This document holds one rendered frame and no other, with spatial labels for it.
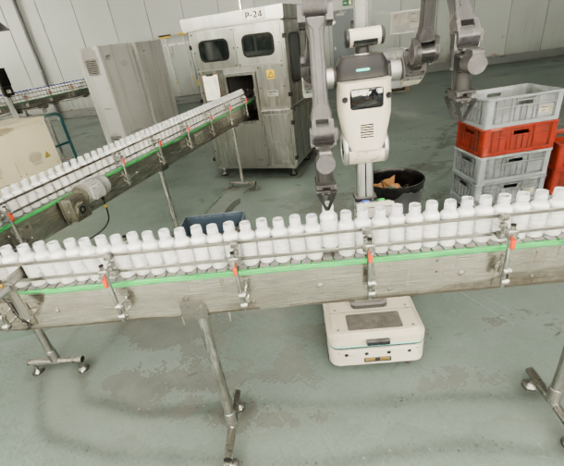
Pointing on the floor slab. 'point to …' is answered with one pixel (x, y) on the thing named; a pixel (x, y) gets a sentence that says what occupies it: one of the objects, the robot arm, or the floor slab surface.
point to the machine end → (239, 30)
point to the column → (360, 13)
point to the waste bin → (412, 193)
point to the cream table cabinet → (9, 154)
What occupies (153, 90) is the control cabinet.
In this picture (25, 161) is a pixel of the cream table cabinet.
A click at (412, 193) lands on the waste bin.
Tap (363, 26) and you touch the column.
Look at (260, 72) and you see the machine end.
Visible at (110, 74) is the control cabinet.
